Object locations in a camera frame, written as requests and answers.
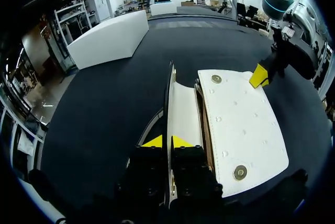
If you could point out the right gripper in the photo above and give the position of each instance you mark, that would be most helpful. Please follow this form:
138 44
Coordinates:
281 51

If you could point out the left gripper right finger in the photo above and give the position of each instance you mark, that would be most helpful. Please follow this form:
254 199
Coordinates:
193 174

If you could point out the large white block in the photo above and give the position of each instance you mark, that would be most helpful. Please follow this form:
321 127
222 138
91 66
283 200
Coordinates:
110 38

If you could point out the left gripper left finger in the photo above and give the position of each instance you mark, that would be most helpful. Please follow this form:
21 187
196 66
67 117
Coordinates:
146 171

